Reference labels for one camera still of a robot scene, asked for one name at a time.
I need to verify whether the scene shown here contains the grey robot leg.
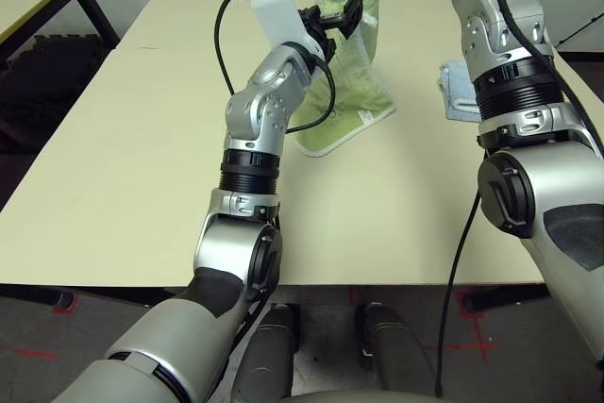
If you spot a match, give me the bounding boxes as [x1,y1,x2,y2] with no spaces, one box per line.
[353,301,438,403]
[233,303,303,403]

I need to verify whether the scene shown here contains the grey left robot leg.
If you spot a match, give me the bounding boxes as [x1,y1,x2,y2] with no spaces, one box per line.
[233,303,303,403]

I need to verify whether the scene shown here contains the black foam floor mats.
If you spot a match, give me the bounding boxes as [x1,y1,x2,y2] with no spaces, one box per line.
[0,33,108,154]

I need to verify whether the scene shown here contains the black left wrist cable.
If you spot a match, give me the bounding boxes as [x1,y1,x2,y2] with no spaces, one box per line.
[214,0,339,135]

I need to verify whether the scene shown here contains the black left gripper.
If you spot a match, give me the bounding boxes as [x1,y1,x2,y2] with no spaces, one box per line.
[301,0,364,62]

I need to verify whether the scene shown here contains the red floor tape corner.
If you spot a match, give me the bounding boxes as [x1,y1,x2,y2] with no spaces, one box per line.
[51,293,79,315]

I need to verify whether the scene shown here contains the red floor tape cross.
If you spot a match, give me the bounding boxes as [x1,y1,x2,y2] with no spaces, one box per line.
[424,290,500,362]

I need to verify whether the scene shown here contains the black table base foot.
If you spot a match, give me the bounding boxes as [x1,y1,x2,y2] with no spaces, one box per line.
[0,284,76,310]
[464,287,551,314]

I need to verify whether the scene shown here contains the grey right robot leg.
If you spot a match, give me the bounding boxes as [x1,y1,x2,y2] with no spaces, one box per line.
[353,301,438,403]

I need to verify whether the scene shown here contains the folded light blue towel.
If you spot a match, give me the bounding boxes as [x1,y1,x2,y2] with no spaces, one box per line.
[438,59,482,124]

